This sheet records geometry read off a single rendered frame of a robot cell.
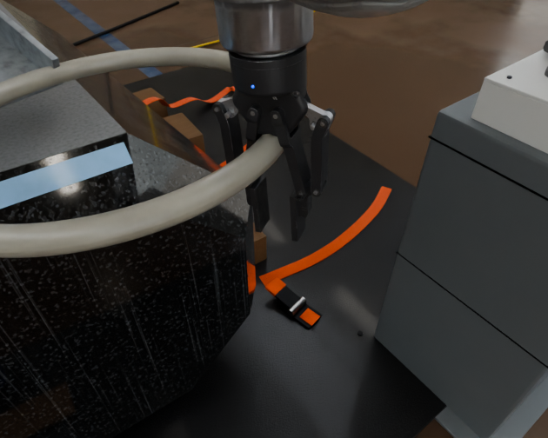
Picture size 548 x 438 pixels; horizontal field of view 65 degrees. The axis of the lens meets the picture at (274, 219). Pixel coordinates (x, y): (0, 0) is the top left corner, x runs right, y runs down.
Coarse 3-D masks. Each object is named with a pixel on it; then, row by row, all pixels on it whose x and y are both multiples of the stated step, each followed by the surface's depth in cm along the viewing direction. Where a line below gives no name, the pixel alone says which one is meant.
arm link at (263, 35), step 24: (216, 0) 37; (240, 0) 35; (264, 0) 35; (288, 0) 36; (240, 24) 37; (264, 24) 36; (288, 24) 37; (312, 24) 39; (240, 48) 38; (264, 48) 37; (288, 48) 38
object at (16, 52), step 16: (0, 16) 72; (0, 32) 75; (16, 32) 71; (0, 48) 73; (16, 48) 74; (32, 48) 70; (0, 64) 71; (16, 64) 72; (32, 64) 73; (48, 64) 70; (0, 80) 69
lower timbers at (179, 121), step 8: (144, 96) 228; (152, 96) 228; (160, 96) 228; (152, 104) 225; (160, 104) 228; (160, 112) 230; (168, 120) 207; (176, 120) 207; (184, 120) 207; (176, 128) 202; (184, 128) 202; (192, 128) 202; (192, 136) 196; (200, 136) 198; (200, 144) 200
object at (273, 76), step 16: (304, 48) 41; (240, 64) 40; (256, 64) 39; (272, 64) 39; (288, 64) 40; (304, 64) 42; (240, 80) 41; (256, 80) 40; (272, 80) 40; (288, 80) 40; (304, 80) 42; (240, 96) 45; (256, 96) 42; (272, 96) 41; (288, 96) 43; (304, 96) 44; (240, 112) 46; (288, 112) 44; (304, 112) 43; (272, 128) 46; (288, 128) 45
